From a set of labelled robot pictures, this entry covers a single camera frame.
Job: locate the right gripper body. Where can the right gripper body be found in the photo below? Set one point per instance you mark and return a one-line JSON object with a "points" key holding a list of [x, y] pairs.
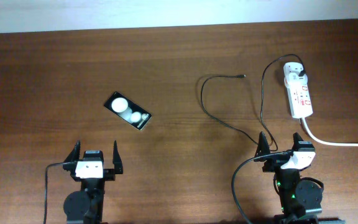
{"points": [[275, 163]]}

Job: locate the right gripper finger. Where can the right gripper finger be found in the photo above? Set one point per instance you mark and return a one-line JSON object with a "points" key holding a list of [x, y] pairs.
{"points": [[299, 145], [263, 147]]}

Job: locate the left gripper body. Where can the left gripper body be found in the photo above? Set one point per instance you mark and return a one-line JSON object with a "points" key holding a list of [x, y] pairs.
{"points": [[108, 174]]}

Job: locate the black Galaxy flip phone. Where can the black Galaxy flip phone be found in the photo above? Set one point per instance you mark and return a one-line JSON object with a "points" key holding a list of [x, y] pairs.
{"points": [[127, 110]]}

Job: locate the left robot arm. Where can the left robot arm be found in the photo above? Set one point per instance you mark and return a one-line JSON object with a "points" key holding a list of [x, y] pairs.
{"points": [[86, 204]]}

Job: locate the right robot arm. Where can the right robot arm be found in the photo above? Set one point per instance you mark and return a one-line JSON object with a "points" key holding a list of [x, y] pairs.
{"points": [[300, 197]]}

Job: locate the white power strip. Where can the white power strip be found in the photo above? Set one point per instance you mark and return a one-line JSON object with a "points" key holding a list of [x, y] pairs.
{"points": [[299, 96]]}

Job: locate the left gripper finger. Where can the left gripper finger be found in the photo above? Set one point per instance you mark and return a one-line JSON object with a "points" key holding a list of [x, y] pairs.
{"points": [[116, 159], [74, 154]]}

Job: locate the white USB charger plug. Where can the white USB charger plug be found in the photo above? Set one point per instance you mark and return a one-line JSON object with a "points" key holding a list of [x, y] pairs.
{"points": [[296, 78]]}

